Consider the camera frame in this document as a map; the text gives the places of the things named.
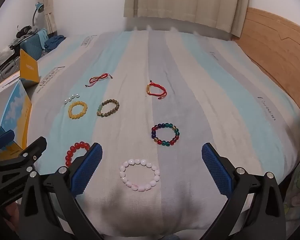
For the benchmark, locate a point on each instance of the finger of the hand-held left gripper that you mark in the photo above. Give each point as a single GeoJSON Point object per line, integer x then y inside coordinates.
{"type": "Point", "coordinates": [3, 138]}
{"type": "Point", "coordinates": [30, 156]}

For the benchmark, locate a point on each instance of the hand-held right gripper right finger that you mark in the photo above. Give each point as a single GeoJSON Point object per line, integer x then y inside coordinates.
{"type": "Point", "coordinates": [216, 170]}

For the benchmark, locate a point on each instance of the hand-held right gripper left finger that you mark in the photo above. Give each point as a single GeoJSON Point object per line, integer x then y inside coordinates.
{"type": "Point", "coordinates": [86, 170]}

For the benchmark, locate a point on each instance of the yellow and blue cardboard box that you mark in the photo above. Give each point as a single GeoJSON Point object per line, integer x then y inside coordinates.
{"type": "Point", "coordinates": [17, 110]}

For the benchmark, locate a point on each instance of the person's left hand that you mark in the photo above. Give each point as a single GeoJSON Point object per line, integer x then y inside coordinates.
{"type": "Point", "coordinates": [12, 210]}

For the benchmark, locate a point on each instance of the grey suitcase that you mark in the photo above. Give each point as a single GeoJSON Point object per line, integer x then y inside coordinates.
{"type": "Point", "coordinates": [3, 73]}

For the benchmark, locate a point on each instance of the white pearl bead strand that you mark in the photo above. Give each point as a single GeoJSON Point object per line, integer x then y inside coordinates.
{"type": "Point", "coordinates": [71, 98]}

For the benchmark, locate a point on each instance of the striped bed sheet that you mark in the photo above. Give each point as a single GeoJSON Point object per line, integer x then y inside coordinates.
{"type": "Point", "coordinates": [190, 80]}

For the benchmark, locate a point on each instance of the blue suitcase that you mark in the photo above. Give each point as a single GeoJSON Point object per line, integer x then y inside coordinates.
{"type": "Point", "coordinates": [31, 46]}

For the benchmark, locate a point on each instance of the dark blue clothes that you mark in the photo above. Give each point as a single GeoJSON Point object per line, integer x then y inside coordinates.
{"type": "Point", "coordinates": [53, 42]}

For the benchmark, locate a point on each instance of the grey and black clothes pile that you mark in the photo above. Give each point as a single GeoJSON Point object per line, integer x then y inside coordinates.
{"type": "Point", "coordinates": [26, 30]}

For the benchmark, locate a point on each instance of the blue desk lamp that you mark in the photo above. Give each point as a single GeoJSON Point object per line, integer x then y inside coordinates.
{"type": "Point", "coordinates": [40, 7]}

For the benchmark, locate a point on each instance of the wooden headboard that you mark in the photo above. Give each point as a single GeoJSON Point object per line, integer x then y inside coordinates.
{"type": "Point", "coordinates": [272, 45]}

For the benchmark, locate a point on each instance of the narrow beige curtain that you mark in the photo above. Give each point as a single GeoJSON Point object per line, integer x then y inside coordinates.
{"type": "Point", "coordinates": [48, 7]}

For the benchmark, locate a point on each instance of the wide beige curtain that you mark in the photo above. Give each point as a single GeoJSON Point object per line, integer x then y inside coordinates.
{"type": "Point", "coordinates": [190, 2]}

